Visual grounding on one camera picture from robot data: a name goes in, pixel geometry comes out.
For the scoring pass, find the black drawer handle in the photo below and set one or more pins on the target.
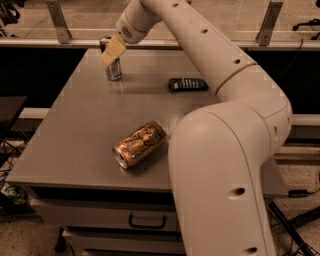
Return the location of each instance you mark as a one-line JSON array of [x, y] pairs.
[[147, 222]]

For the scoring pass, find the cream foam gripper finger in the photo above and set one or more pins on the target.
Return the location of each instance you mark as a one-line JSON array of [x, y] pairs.
[[115, 48]]

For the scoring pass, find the black tripod leg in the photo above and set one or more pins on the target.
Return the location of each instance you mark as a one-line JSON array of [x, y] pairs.
[[303, 247]]

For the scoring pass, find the dark blue rxbar wrapper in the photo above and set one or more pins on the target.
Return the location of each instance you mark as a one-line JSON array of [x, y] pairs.
[[187, 85]]

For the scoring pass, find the grey drawer cabinet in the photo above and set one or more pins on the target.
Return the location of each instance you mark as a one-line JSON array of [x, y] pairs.
[[71, 172]]

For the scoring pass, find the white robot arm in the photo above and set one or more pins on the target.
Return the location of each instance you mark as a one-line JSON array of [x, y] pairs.
[[216, 152]]

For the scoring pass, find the green snack bag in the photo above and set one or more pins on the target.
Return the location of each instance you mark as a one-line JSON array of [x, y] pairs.
[[13, 192]]

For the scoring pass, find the silver blue redbull can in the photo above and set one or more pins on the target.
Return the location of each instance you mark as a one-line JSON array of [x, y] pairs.
[[113, 71]]

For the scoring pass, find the right metal window bracket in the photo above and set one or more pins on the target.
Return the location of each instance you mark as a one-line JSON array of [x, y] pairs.
[[264, 35]]

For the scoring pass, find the metal window bracket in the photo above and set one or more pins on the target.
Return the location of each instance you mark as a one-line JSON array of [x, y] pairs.
[[264, 35], [56, 14]]

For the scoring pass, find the orange crushed soda can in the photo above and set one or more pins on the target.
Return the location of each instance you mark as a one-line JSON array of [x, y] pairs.
[[131, 149]]

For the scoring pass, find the left metal window bracket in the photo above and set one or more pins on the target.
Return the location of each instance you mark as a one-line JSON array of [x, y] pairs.
[[56, 14]]

